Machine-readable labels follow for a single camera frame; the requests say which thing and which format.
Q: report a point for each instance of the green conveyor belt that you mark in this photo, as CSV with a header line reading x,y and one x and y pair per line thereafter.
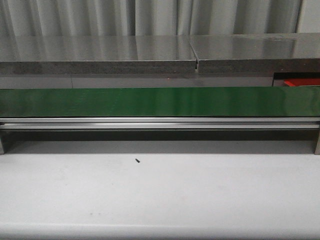
x,y
303,101

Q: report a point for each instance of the grey right back bench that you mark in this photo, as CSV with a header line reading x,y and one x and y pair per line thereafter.
x,y
257,53

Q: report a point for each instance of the grey bench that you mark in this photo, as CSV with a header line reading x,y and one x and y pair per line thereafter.
x,y
257,53
96,55

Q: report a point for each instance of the red plastic bin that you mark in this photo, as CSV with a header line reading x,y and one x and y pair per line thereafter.
x,y
302,82

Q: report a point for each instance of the grey left back bench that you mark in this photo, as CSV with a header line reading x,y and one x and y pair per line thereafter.
x,y
96,55

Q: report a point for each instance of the right conveyor support leg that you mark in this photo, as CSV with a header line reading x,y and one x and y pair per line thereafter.
x,y
316,141

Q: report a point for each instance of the conveyor support leg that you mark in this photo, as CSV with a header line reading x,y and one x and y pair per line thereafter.
x,y
316,141
4,142

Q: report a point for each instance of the left conveyor support leg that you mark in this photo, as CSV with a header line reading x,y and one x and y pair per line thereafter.
x,y
4,142

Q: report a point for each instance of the grey pleated curtain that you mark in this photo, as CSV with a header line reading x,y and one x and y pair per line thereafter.
x,y
147,17

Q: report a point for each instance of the aluminium conveyor frame rail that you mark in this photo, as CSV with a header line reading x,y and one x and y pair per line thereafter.
x,y
158,123

